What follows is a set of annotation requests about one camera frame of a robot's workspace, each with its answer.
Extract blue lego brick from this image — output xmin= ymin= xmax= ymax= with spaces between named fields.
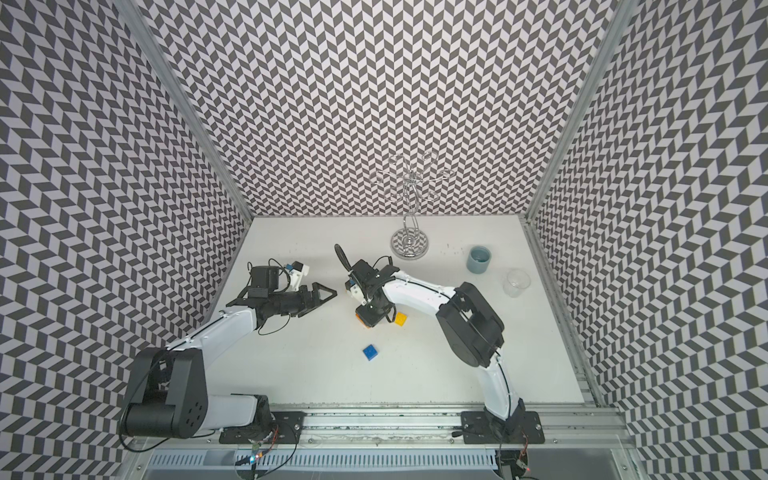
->
xmin=362 ymin=344 xmax=378 ymax=361

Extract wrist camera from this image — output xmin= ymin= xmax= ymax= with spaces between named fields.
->
xmin=284 ymin=261 xmax=310 ymax=291
xmin=347 ymin=280 xmax=366 ymax=305

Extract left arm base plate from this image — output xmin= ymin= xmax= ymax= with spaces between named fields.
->
xmin=218 ymin=411 xmax=306 ymax=446

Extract right camera black cable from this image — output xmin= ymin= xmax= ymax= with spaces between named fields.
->
xmin=333 ymin=243 xmax=361 ymax=289

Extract aluminium front rail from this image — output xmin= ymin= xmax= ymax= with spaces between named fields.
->
xmin=128 ymin=404 xmax=634 ymax=451

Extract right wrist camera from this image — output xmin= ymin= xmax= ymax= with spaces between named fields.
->
xmin=347 ymin=280 xmax=366 ymax=305

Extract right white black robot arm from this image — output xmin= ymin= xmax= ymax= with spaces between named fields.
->
xmin=341 ymin=259 xmax=526 ymax=442

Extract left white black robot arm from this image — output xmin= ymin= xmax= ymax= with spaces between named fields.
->
xmin=118 ymin=282 xmax=337 ymax=442

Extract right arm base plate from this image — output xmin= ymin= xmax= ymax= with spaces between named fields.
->
xmin=452 ymin=411 xmax=545 ymax=445

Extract orange lego brick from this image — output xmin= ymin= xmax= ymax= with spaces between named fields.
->
xmin=355 ymin=311 xmax=372 ymax=329

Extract teal ceramic cup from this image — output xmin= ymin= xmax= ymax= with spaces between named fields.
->
xmin=466 ymin=245 xmax=492 ymax=275

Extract chrome wire mug tree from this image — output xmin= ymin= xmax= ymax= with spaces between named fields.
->
xmin=373 ymin=151 xmax=449 ymax=261

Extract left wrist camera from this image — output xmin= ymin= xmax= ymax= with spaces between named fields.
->
xmin=284 ymin=261 xmax=310 ymax=291

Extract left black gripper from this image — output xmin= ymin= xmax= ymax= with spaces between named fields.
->
xmin=270 ymin=282 xmax=337 ymax=317

